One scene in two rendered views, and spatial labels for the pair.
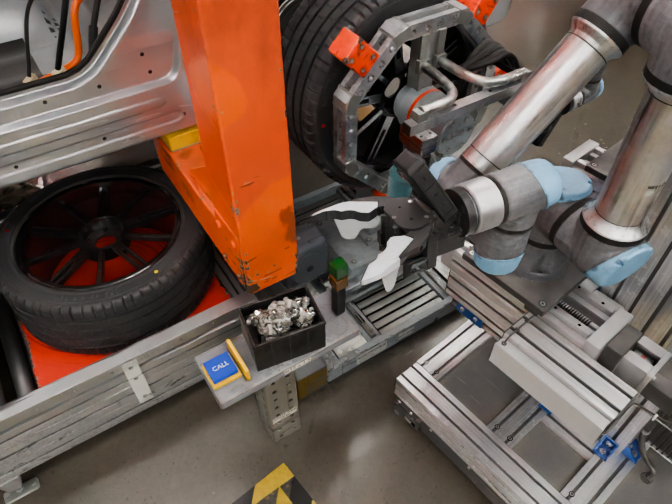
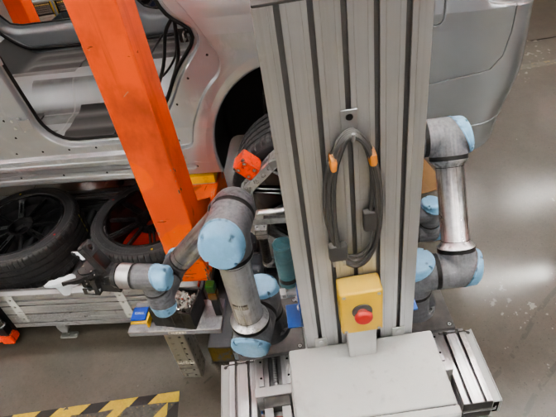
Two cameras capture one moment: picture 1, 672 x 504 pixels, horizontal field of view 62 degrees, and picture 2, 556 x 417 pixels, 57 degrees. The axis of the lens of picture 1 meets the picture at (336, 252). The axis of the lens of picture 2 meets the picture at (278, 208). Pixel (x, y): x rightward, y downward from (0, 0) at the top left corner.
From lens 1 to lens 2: 134 cm
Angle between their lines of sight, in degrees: 31
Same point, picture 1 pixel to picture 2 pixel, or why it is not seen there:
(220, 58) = (133, 160)
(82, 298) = (112, 249)
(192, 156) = (198, 190)
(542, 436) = not seen: outside the picture
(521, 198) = (136, 280)
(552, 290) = not seen: hidden behind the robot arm
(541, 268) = not seen: hidden behind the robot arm
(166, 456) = (132, 353)
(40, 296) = (99, 240)
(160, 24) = (184, 117)
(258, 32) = (153, 151)
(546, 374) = (227, 395)
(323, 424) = (214, 382)
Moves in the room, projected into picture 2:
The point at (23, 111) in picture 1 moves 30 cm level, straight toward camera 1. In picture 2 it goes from (112, 147) to (93, 185)
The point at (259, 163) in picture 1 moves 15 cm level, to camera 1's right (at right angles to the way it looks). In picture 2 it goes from (167, 213) to (194, 224)
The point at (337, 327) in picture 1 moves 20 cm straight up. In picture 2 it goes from (211, 322) to (200, 294)
